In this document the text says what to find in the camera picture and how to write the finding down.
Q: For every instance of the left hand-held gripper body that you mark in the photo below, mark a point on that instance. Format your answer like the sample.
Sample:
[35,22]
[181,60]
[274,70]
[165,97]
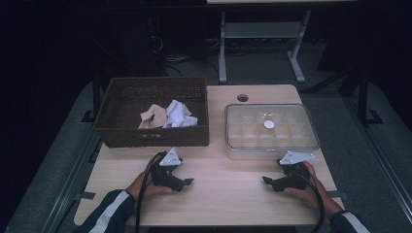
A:
[163,176]

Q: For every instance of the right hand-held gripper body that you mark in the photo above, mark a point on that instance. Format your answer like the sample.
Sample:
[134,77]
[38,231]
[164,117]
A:
[296,179]

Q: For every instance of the white divided organizer box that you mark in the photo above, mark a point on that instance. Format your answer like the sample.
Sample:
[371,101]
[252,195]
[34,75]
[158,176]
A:
[252,154]

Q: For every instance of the clear lid with white knob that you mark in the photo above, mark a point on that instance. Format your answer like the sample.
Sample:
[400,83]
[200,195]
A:
[268,124]

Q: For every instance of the white sock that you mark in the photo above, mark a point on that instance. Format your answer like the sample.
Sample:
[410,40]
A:
[178,116]

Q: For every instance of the tan sock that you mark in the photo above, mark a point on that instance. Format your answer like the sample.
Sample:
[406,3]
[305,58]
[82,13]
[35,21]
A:
[152,116]

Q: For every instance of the brown woven basket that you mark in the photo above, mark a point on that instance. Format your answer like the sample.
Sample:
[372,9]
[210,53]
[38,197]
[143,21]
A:
[129,97]

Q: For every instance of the person's left hand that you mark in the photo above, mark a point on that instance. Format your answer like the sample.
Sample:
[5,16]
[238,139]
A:
[152,191]

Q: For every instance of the person's right hand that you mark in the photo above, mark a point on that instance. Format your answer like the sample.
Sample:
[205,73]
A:
[307,197]

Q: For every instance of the grey tape strip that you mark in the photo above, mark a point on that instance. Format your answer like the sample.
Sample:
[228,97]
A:
[85,195]
[338,194]

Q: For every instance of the dark round table grommet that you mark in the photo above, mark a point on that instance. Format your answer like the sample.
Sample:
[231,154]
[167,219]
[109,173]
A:
[242,98]

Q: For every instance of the black slanted stand leg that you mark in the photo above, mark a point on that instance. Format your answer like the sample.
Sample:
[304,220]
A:
[330,81]

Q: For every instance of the black metal stand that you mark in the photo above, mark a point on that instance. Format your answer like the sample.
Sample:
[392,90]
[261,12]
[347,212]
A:
[362,97]
[96,93]

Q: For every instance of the grey floor rail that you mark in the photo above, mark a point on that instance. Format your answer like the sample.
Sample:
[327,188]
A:
[388,181]
[64,194]

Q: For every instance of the white metal frame desk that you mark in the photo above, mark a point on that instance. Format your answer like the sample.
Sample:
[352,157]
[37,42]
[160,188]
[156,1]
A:
[259,29]

